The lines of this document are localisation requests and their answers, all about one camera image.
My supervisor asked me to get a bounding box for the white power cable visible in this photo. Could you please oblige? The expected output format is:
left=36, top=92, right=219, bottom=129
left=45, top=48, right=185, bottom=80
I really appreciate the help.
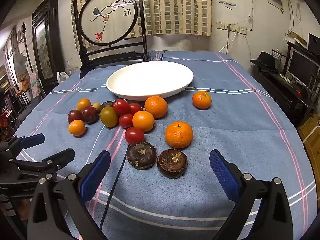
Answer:
left=219, top=30, right=238, bottom=53

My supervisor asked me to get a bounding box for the standing fan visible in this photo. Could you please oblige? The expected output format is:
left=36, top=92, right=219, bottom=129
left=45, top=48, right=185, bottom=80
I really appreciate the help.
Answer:
left=12, top=52, right=28, bottom=80

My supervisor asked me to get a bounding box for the round embroidered table screen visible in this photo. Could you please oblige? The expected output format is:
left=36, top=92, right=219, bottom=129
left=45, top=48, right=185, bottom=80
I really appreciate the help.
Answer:
left=73, top=0, right=152, bottom=79

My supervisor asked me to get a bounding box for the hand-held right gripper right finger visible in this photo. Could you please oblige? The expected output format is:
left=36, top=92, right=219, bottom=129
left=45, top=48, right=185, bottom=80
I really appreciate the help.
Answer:
left=209, top=149, right=293, bottom=240

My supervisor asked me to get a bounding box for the orange mandarin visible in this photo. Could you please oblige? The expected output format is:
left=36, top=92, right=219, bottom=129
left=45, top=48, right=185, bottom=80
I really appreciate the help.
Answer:
left=165, top=121, right=194, bottom=149
left=144, top=95, right=168, bottom=119
left=132, top=110, right=155, bottom=132
left=192, top=90, right=212, bottom=109

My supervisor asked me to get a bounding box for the green tomato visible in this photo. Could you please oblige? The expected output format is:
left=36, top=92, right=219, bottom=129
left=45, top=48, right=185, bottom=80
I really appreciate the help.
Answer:
left=100, top=106, right=119, bottom=128

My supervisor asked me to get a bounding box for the computer monitor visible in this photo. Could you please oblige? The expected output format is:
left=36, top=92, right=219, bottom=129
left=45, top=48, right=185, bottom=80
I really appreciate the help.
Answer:
left=286, top=50, right=320, bottom=85

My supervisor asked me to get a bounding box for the checked beige curtain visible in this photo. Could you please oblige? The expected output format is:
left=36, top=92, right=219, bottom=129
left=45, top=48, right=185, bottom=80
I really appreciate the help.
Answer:
left=71, top=0, right=213, bottom=37

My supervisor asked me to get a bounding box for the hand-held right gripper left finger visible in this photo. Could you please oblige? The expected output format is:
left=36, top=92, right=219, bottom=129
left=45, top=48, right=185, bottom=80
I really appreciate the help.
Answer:
left=27, top=150, right=112, bottom=240

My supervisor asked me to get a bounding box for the dark wood framed painting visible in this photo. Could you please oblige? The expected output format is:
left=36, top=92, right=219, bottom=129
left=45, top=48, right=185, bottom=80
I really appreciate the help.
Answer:
left=31, top=0, right=65, bottom=98

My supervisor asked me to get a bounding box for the black desk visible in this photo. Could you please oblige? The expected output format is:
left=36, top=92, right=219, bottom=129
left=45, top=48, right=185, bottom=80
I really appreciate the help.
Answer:
left=257, top=67, right=315, bottom=128

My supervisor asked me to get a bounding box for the black speaker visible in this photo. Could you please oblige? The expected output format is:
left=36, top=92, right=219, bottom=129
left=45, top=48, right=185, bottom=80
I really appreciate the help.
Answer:
left=307, top=33, right=320, bottom=55

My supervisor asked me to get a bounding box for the red cherry tomato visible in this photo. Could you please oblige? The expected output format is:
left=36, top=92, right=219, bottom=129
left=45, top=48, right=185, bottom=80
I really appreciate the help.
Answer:
left=124, top=126, right=145, bottom=145
left=113, top=98, right=130, bottom=116
left=128, top=102, right=142, bottom=115
left=118, top=113, right=134, bottom=128

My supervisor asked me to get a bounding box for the black hat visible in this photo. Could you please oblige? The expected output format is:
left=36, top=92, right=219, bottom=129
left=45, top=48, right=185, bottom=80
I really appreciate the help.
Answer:
left=250, top=51, right=279, bottom=73

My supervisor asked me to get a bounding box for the orange cherry tomato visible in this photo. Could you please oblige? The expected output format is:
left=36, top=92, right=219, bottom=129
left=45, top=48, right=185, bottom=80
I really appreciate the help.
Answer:
left=77, top=98, right=92, bottom=111

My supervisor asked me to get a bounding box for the dark purple cherry tomato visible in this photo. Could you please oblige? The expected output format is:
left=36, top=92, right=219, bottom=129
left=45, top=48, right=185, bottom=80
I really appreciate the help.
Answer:
left=82, top=106, right=99, bottom=125
left=67, top=109, right=83, bottom=124

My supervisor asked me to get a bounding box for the blue striped tablecloth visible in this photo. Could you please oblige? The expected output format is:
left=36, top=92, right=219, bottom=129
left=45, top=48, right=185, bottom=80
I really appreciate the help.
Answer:
left=11, top=50, right=317, bottom=240

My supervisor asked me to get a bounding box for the white plastic bag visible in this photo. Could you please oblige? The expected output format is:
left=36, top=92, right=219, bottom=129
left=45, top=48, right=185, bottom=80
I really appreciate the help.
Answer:
left=57, top=71, right=70, bottom=83

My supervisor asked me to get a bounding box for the thin black cable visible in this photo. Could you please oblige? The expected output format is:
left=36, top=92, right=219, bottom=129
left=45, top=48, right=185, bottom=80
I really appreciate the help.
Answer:
left=99, top=144, right=127, bottom=230

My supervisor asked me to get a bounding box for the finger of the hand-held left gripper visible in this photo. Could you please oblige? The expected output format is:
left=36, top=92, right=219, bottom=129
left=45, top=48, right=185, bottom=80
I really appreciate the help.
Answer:
left=15, top=148, right=75, bottom=181
left=0, top=134, right=46, bottom=159

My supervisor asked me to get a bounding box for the white round plate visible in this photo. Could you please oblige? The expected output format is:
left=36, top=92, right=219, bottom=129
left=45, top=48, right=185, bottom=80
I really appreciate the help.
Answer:
left=106, top=61, right=194, bottom=101

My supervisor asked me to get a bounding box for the small yellow-green fruit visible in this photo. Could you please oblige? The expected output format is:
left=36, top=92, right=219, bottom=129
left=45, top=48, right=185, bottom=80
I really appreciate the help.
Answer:
left=68, top=119, right=86, bottom=137

